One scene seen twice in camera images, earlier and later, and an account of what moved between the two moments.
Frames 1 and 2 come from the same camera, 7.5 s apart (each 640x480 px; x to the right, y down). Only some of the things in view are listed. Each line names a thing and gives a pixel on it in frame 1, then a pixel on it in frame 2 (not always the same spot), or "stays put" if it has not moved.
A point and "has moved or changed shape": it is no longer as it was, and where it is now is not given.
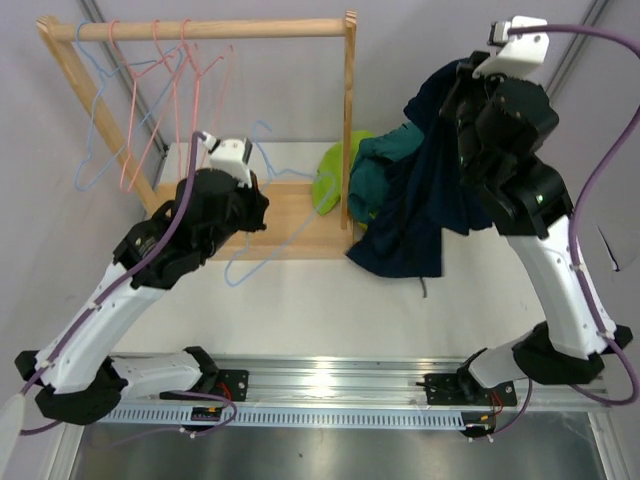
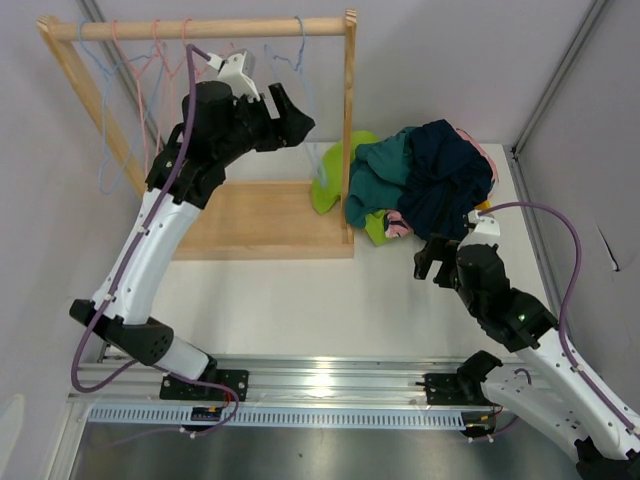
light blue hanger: (100, 89) -> (144, 106)
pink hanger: (167, 58) -> (161, 58)
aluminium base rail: (355, 381) stays put
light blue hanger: (229, 281) -> (318, 173)
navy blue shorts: (427, 192) has moved or changed shape
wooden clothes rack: (293, 228) stays put
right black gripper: (466, 82) -> (439, 249)
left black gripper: (257, 203) -> (288, 130)
